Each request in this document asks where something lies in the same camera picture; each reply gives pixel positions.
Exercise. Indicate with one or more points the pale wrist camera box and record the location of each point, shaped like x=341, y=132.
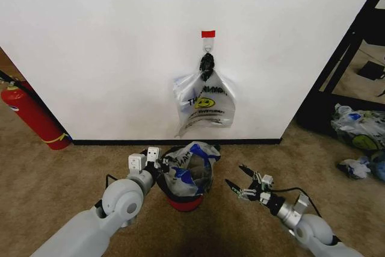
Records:
x=267, y=180
x=152, y=153

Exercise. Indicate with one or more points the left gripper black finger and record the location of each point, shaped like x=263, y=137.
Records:
x=165, y=169
x=164, y=161

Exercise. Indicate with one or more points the red and black trash bin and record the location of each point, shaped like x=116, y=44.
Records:
x=185, y=203

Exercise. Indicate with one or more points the red tape strip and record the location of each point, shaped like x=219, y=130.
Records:
x=208, y=34

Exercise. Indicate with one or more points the clear wall hook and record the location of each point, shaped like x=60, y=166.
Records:
x=208, y=44

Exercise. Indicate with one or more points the clear smiley plastic bag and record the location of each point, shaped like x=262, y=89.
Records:
x=207, y=103

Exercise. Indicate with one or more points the black metal shelf frame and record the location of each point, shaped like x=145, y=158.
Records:
x=334, y=82

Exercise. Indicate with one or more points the clear blue-printed bin liner bag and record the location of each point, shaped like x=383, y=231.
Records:
x=192, y=163

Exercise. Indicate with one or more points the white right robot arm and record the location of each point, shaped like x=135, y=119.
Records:
x=312, y=230

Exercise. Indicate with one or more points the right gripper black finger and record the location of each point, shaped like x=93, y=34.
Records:
x=239, y=190
x=249, y=172

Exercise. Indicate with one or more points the blue crumpled plastic bag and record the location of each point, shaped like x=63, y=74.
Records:
x=378, y=163

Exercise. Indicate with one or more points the flat black device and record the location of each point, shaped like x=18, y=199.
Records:
x=370, y=70

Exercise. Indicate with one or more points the small crumpled plastic bag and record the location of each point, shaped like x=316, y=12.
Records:
x=355, y=168

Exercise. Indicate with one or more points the red fire extinguisher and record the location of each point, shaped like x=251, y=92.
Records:
x=33, y=118

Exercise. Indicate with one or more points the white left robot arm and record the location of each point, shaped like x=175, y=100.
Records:
x=90, y=227

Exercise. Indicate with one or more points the large stuffed plastic bag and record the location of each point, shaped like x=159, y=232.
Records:
x=358, y=130

